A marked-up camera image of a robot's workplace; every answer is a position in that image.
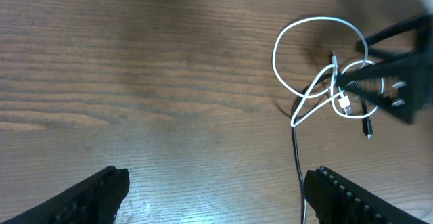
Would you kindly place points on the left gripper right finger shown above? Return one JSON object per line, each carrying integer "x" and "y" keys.
{"x": 337, "y": 200}

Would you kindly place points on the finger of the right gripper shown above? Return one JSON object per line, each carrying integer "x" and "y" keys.
{"x": 420, "y": 29}
{"x": 400, "y": 87}

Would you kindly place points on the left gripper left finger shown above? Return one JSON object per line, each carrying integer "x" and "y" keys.
{"x": 95, "y": 199}

